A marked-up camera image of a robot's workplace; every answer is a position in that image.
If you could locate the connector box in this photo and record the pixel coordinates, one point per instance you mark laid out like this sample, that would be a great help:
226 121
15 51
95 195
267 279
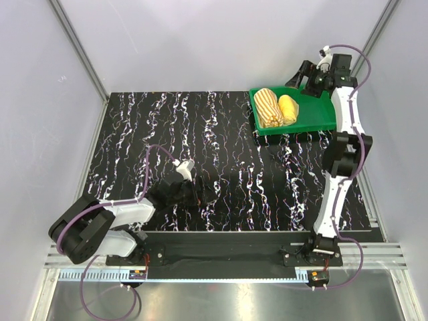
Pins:
137 275
318 279

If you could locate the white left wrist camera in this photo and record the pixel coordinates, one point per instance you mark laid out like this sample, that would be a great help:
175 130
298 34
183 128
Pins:
184 168

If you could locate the orange striped towel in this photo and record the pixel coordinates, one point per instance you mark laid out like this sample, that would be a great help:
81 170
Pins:
267 108

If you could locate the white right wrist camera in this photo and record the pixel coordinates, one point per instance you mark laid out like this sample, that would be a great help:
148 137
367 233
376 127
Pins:
326 59

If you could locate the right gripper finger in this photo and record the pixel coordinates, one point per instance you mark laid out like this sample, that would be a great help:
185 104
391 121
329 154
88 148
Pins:
304 71
313 91

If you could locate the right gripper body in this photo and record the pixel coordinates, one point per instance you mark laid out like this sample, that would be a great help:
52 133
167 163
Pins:
318 78

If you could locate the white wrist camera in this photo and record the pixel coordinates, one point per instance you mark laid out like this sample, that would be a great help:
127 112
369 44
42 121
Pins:
326 59
184 168

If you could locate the yellow chick towel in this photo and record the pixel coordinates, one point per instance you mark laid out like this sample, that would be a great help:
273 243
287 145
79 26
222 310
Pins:
289 109

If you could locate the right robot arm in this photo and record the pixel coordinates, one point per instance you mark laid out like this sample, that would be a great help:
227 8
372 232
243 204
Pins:
344 157

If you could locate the left connector box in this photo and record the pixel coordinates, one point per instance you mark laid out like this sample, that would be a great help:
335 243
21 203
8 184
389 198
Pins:
137 275

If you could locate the green plastic tray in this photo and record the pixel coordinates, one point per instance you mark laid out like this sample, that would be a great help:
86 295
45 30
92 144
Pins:
315 114

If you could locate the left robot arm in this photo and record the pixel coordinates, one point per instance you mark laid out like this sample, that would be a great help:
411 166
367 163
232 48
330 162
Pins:
90 226

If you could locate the right connector box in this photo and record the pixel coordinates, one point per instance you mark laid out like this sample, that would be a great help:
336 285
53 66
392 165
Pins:
318 279

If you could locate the aluminium frame rail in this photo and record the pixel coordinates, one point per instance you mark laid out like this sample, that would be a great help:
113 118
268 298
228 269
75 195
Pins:
373 256

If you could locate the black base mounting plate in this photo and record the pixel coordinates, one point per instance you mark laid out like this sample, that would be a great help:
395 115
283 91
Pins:
222 255

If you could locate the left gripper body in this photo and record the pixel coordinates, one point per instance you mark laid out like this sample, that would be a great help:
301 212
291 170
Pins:
187 195

